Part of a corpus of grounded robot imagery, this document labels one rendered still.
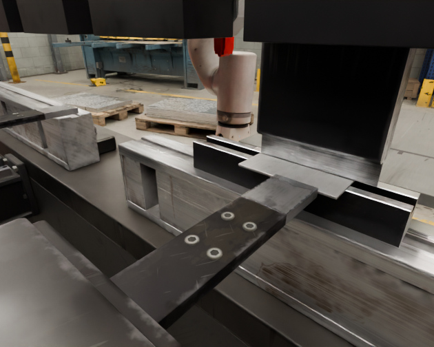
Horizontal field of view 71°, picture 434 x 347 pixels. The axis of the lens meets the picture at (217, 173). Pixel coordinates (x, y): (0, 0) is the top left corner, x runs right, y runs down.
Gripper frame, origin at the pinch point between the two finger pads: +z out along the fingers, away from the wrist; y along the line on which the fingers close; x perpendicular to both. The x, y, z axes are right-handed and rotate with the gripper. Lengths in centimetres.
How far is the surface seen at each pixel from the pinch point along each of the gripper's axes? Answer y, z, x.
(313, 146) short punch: -37, -25, -35
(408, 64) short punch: -37, -32, -39
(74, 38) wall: 384, -40, 819
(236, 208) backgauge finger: -45, -23, -33
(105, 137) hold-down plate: -27.4, -14.2, 11.6
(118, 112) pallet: 161, 49, 297
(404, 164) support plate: -30, -23, -40
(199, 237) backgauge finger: -49, -22, -34
